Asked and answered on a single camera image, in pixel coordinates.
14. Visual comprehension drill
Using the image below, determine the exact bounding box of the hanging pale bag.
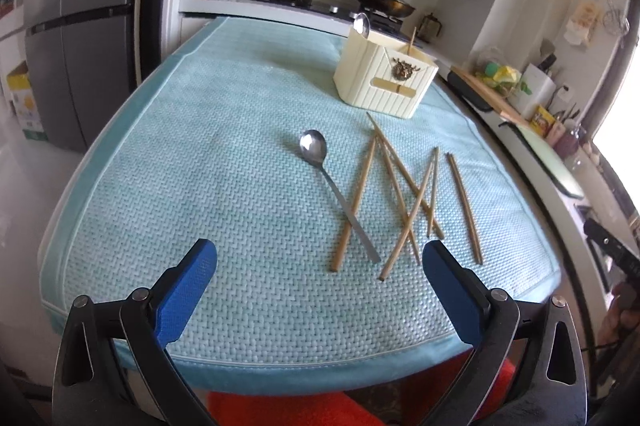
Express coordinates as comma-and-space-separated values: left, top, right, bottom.
564, 0, 602, 48

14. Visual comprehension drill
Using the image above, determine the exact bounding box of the grey refrigerator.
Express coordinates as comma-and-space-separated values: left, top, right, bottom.
22, 0, 140, 153

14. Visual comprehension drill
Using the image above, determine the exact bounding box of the person's right hand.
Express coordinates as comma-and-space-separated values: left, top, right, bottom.
597, 281, 635, 349

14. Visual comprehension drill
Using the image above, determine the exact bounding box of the purple jar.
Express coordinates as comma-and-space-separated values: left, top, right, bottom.
555, 125, 584, 158

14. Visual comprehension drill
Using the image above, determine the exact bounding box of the light blue woven mat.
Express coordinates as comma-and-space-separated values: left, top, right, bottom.
37, 16, 563, 394

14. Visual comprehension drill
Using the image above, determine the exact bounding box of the yellow green sponge bundle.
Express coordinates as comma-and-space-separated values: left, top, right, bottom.
477, 60, 522, 94

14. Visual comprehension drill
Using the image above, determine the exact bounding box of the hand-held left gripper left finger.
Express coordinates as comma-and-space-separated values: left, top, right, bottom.
52, 239, 217, 426

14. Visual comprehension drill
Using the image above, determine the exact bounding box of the yellow snack packet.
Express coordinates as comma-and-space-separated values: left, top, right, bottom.
530, 105, 557, 138

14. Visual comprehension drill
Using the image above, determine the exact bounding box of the wooden cutting board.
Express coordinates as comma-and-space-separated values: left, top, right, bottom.
450, 65, 531, 128

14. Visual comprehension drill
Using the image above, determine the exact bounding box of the hanging wire whisk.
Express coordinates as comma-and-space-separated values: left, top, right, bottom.
601, 0, 632, 38

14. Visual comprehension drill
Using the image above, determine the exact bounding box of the red cloth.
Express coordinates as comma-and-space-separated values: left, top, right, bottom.
206, 353, 517, 426

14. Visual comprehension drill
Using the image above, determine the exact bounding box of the black tray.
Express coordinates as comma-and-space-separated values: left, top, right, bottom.
446, 70, 497, 113

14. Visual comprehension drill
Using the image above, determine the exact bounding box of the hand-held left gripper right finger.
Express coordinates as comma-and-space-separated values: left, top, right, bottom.
423, 240, 587, 426

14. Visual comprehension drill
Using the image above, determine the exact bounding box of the small dark lantern jar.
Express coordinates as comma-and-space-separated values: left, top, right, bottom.
422, 13, 444, 42

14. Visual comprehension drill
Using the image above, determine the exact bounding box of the white knife block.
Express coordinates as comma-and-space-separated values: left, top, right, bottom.
511, 54, 557, 120

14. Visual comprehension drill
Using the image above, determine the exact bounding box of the cream ribbed utensil holder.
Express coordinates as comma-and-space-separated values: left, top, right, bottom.
333, 29, 439, 119

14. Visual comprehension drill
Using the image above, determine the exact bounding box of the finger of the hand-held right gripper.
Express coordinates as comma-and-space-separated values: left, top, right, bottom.
583, 217, 640, 297

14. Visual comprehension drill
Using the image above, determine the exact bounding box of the pale green cutting board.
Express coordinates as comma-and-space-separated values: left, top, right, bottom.
514, 123, 585, 200

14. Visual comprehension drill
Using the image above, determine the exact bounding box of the yellow cardboard box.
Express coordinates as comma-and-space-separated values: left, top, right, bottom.
6, 60, 49, 142

